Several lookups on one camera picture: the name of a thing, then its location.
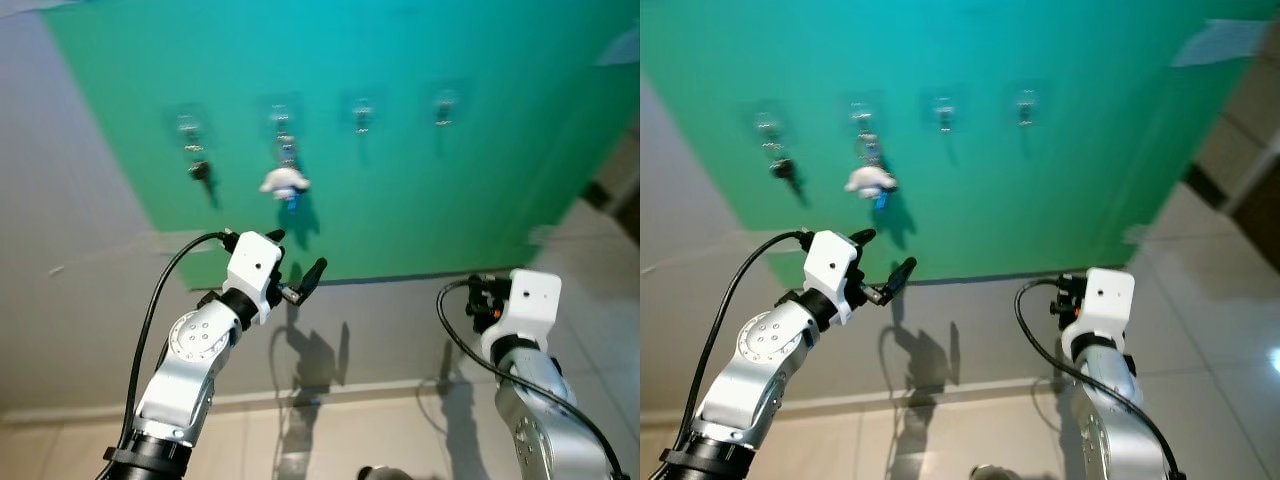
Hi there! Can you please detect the black key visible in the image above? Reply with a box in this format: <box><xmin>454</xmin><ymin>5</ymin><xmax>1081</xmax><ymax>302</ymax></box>
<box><xmin>765</xmin><ymin>140</ymin><xmax>801</xmax><ymax>191</ymax></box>
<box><xmin>185</xmin><ymin>140</ymin><xmax>216</xmax><ymax>191</ymax></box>

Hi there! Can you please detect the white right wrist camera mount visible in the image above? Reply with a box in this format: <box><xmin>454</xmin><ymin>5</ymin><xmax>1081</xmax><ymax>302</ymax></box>
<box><xmin>488</xmin><ymin>268</ymin><xmax>563</xmax><ymax>346</ymax></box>
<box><xmin>1062</xmin><ymin>266</ymin><xmax>1136</xmax><ymax>346</ymax></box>

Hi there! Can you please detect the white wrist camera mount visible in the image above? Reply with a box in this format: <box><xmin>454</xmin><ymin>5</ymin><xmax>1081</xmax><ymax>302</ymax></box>
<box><xmin>222</xmin><ymin>230</ymin><xmax>286</xmax><ymax>326</ymax></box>
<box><xmin>488</xmin><ymin>268</ymin><xmax>563</xmax><ymax>346</ymax></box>
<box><xmin>802</xmin><ymin>228</ymin><xmax>867</xmax><ymax>326</ymax></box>
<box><xmin>1062</xmin><ymin>266</ymin><xmax>1136</xmax><ymax>346</ymax></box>

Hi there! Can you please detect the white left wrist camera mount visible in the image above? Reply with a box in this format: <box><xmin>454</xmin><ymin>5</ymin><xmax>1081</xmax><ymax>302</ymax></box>
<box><xmin>222</xmin><ymin>230</ymin><xmax>286</xmax><ymax>326</ymax></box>
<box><xmin>802</xmin><ymin>228</ymin><xmax>867</xmax><ymax>326</ymax></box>

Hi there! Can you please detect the green wall board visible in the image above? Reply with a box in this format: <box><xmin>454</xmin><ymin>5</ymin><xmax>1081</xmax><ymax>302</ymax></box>
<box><xmin>40</xmin><ymin>0</ymin><xmax>641</xmax><ymax>291</ymax></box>
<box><xmin>640</xmin><ymin>0</ymin><xmax>1280</xmax><ymax>291</ymax></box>

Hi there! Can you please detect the clear adhesive wall hook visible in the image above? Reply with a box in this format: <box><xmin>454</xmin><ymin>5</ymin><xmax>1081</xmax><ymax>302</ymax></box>
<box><xmin>425</xmin><ymin>85</ymin><xmax>466</xmax><ymax>129</ymax></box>
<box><xmin>1008</xmin><ymin>85</ymin><xmax>1049</xmax><ymax>129</ymax></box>
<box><xmin>745</xmin><ymin>103</ymin><xmax>791</xmax><ymax>151</ymax></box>
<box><xmin>258</xmin><ymin>95</ymin><xmax>306</xmax><ymax>141</ymax></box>
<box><xmin>840</xmin><ymin>95</ymin><xmax>886</xmax><ymax>141</ymax></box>
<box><xmin>165</xmin><ymin>103</ymin><xmax>211</xmax><ymax>151</ymax></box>
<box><xmin>922</xmin><ymin>90</ymin><xmax>966</xmax><ymax>136</ymax></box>
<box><xmin>340</xmin><ymin>92</ymin><xmax>386</xmax><ymax>136</ymax></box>

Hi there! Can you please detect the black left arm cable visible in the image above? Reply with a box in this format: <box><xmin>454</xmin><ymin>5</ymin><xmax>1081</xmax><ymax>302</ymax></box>
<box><xmin>678</xmin><ymin>228</ymin><xmax>816</xmax><ymax>456</ymax></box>
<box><xmin>118</xmin><ymin>230</ymin><xmax>239</xmax><ymax>451</ymax></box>

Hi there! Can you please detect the dark brown door frame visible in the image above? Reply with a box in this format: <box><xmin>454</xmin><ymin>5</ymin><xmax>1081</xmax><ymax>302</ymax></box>
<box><xmin>1183</xmin><ymin>130</ymin><xmax>1280</xmax><ymax>271</ymax></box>

